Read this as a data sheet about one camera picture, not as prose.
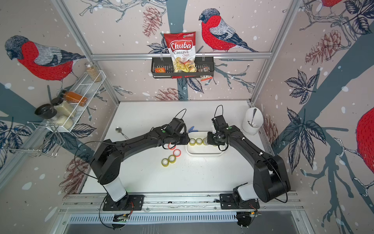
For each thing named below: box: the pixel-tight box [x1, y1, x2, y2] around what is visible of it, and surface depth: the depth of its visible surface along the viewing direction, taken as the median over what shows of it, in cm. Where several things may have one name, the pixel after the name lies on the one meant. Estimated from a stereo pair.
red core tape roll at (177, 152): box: [172, 148, 182, 158], surface depth 94 cm
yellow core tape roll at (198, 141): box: [195, 137, 203, 146], surface depth 97 cm
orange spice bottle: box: [60, 90, 89, 107], surface depth 73 cm
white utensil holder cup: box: [241, 107, 264, 136], surface depth 97 cm
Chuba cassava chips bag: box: [163, 31, 197, 73], surface depth 84 cm
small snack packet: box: [200, 66, 214, 82], surface depth 92 cm
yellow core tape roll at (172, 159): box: [168, 154, 177, 164], surface depth 90 cm
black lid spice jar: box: [34, 103, 74, 130], surface depth 61 cm
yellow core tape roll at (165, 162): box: [161, 157, 169, 168], surface depth 89 cm
